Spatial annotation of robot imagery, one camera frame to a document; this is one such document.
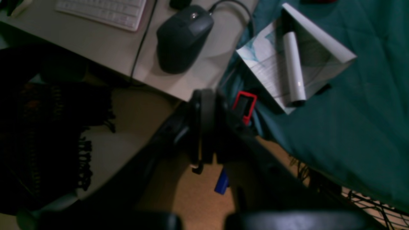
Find red black clamp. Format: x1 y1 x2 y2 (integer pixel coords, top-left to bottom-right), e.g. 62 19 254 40
232 91 258 126

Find blue table cloth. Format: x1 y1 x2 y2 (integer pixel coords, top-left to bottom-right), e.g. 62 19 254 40
220 0 409 212

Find rolled white paper sheets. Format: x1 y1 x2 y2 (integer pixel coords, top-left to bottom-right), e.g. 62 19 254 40
237 3 357 114

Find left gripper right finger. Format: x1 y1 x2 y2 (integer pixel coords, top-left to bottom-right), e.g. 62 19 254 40
208 90 370 224

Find blue bar clamp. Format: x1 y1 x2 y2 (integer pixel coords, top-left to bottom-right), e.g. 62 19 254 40
214 168 229 195

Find black computer mouse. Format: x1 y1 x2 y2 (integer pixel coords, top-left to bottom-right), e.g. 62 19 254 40
156 5 214 74

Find white keyboard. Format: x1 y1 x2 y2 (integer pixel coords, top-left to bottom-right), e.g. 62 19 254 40
55 0 146 32

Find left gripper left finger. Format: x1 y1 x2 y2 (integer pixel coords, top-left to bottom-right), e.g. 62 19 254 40
70 90 208 221

